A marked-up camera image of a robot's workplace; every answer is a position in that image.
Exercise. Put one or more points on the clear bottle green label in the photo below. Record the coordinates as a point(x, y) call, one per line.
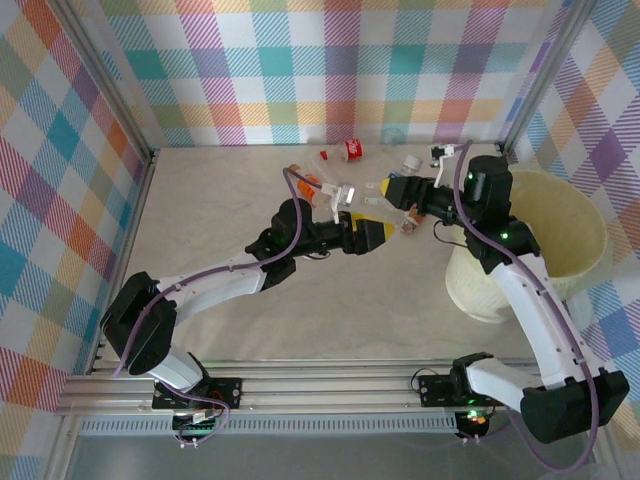
point(374, 200)

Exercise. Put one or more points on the white cap blue label bottle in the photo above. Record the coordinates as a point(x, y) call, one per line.
point(413, 162)

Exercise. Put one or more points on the clear plastic bottle brown cap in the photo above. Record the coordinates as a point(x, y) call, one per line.
point(407, 226)
point(295, 169)

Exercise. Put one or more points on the clear plastic bottle orange cap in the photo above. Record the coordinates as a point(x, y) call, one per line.
point(303, 187)

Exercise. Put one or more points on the red label cola bottle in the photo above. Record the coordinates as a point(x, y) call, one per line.
point(353, 149)

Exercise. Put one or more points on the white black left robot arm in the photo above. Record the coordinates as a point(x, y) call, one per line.
point(210, 290)

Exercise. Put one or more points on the cream plastic bin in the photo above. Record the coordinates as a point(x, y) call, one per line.
point(560, 225)

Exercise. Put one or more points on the small controller board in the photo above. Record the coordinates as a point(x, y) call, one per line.
point(197, 429)
point(474, 417)

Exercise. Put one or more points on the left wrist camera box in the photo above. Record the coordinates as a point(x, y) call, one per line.
point(346, 195)

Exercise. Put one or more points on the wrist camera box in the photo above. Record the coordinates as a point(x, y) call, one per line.
point(442, 165)
point(346, 195)

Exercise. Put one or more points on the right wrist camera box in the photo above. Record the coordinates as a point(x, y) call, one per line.
point(442, 165)

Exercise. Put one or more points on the aluminium frame post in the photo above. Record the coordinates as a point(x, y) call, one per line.
point(107, 80)
point(542, 75)

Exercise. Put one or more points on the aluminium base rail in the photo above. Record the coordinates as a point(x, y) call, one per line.
point(325, 387)

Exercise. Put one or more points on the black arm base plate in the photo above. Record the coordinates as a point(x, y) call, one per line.
point(225, 392)
point(432, 390)

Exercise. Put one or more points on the aluminium side rail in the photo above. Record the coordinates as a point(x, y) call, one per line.
point(122, 265)

